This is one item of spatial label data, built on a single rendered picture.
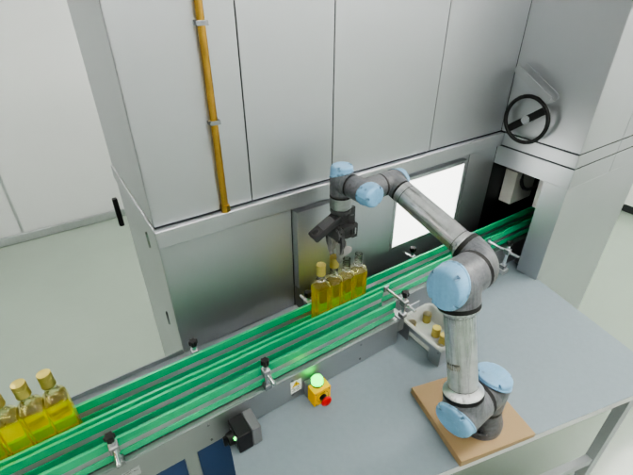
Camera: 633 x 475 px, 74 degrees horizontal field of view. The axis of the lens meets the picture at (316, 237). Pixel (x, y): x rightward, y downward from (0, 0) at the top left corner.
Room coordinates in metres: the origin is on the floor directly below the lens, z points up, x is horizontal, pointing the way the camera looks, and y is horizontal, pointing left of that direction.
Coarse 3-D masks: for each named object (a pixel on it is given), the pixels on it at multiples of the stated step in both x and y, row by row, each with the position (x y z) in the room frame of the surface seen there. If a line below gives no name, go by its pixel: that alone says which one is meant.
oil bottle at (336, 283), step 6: (330, 276) 1.23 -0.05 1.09; (336, 276) 1.23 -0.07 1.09; (330, 282) 1.22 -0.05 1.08; (336, 282) 1.22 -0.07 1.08; (342, 282) 1.23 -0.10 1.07; (336, 288) 1.22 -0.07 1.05; (342, 288) 1.23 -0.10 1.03; (336, 294) 1.22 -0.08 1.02; (342, 294) 1.23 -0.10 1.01; (336, 300) 1.22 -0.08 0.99; (342, 300) 1.23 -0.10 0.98
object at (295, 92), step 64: (128, 0) 1.10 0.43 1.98; (192, 0) 1.18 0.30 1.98; (256, 0) 1.28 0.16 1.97; (320, 0) 1.39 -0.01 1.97; (384, 0) 1.52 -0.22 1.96; (448, 0) 1.68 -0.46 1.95; (512, 0) 1.89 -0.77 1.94; (128, 64) 1.08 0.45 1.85; (192, 64) 1.17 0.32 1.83; (256, 64) 1.27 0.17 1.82; (320, 64) 1.39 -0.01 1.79; (384, 64) 1.53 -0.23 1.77; (448, 64) 1.71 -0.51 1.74; (512, 64) 1.94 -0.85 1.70; (128, 128) 1.08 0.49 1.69; (192, 128) 1.15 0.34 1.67; (256, 128) 1.26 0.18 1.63; (320, 128) 1.39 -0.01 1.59; (384, 128) 1.55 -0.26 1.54; (448, 128) 1.75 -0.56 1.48; (128, 192) 1.31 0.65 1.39; (192, 192) 1.14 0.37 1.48; (256, 192) 1.25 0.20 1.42; (320, 192) 1.36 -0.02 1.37; (192, 256) 1.12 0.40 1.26; (256, 256) 1.24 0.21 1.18; (384, 256) 1.59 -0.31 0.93; (192, 320) 1.09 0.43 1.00; (256, 320) 1.22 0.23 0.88
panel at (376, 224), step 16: (464, 160) 1.78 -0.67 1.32; (416, 176) 1.62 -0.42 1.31; (304, 208) 1.33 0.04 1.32; (320, 208) 1.35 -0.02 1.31; (368, 208) 1.48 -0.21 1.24; (384, 208) 1.53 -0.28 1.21; (304, 224) 1.31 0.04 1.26; (368, 224) 1.48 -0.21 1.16; (384, 224) 1.53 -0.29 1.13; (304, 240) 1.31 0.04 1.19; (320, 240) 1.35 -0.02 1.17; (352, 240) 1.44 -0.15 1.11; (368, 240) 1.49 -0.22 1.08; (384, 240) 1.54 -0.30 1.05; (304, 256) 1.31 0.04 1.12; (320, 256) 1.35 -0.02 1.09; (352, 256) 1.44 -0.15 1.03; (368, 256) 1.49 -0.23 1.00; (304, 272) 1.31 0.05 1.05
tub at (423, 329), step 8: (424, 304) 1.36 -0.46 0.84; (432, 304) 1.36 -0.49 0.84; (416, 312) 1.33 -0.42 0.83; (432, 312) 1.35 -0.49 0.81; (440, 312) 1.32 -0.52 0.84; (416, 320) 1.32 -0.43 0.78; (432, 320) 1.34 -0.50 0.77; (440, 320) 1.31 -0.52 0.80; (416, 328) 1.22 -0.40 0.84; (424, 328) 1.29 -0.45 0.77; (424, 336) 1.18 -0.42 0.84; (432, 344) 1.14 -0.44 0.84
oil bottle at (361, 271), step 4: (352, 264) 1.31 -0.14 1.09; (352, 268) 1.29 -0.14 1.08; (356, 268) 1.29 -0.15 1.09; (360, 268) 1.29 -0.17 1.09; (364, 268) 1.29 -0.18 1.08; (356, 272) 1.28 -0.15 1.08; (360, 272) 1.28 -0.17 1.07; (364, 272) 1.29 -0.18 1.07; (356, 276) 1.27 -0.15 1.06; (360, 276) 1.28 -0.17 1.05; (364, 276) 1.29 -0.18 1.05; (356, 280) 1.27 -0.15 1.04; (360, 280) 1.28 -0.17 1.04; (364, 280) 1.29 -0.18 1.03; (356, 284) 1.27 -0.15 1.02; (360, 284) 1.28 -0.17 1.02; (364, 284) 1.29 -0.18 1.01; (356, 288) 1.27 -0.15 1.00; (360, 288) 1.28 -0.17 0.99; (364, 288) 1.29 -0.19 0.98; (356, 292) 1.27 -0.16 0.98; (360, 292) 1.28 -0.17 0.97; (364, 292) 1.29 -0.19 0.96; (356, 296) 1.27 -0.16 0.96
